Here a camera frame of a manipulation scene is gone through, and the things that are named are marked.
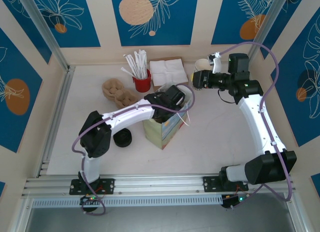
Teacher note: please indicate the stacked paper cups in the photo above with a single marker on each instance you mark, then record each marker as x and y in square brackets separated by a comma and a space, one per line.
[203, 65]

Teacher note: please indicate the white napkin stack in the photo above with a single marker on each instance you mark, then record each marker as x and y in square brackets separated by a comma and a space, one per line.
[167, 72]

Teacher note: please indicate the black cup lid stack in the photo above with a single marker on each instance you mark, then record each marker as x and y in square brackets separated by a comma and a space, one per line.
[122, 138]

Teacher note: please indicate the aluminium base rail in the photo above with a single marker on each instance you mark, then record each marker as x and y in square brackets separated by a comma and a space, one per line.
[160, 182]

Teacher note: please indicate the aluminium frame post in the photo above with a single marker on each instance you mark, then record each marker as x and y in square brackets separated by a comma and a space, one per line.
[42, 25]
[297, 214]
[21, 214]
[265, 27]

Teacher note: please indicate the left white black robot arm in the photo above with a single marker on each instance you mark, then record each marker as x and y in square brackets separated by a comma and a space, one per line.
[125, 113]

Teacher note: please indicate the black controller board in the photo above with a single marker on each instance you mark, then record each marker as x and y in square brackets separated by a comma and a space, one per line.
[231, 200]
[88, 200]

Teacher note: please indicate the brown pulp cup carrier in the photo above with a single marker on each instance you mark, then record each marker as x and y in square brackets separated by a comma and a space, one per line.
[120, 96]

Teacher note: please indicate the red straw holder cup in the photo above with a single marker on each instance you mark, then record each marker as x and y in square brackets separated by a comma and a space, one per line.
[142, 84]

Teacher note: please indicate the painted print paper gift bag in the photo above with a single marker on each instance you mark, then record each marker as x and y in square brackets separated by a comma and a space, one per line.
[160, 134]

